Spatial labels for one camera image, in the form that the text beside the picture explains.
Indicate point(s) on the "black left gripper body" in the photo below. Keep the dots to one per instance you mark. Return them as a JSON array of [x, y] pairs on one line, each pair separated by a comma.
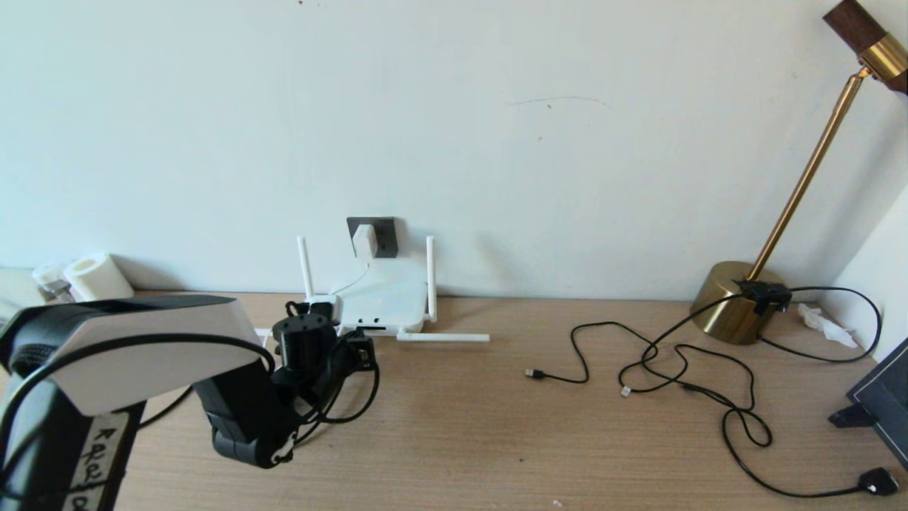
[[326, 387]]

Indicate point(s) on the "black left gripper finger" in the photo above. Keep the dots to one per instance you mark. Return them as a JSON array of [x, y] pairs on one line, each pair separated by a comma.
[[363, 352], [342, 346]]

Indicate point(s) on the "white power adapter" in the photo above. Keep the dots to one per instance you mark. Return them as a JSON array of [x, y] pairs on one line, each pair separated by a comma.
[[364, 242]]

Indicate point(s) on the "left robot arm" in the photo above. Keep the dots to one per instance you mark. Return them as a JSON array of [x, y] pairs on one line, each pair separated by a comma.
[[142, 348]]

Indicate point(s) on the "white router with four antennas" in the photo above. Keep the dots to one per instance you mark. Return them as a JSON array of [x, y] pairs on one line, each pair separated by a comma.
[[386, 301]]

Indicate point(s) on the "white paper roll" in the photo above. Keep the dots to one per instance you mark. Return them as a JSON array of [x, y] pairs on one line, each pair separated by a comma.
[[99, 278]]

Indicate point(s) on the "brass desk lamp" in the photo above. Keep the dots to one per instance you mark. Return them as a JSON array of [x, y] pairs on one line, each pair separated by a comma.
[[731, 312]]

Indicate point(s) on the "black clip on lamp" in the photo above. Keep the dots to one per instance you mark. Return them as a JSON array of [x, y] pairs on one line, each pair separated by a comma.
[[766, 294]]

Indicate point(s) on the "crumpled white tissue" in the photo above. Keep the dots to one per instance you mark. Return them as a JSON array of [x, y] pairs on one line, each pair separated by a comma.
[[823, 326]]

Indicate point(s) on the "black plastic stand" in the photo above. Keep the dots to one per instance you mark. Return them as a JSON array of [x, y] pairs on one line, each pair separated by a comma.
[[848, 420]]

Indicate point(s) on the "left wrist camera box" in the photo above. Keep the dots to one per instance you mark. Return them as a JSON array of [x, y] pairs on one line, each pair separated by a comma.
[[324, 308]]

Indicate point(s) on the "grey wall socket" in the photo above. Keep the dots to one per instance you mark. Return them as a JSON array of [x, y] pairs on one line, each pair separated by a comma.
[[388, 237]]

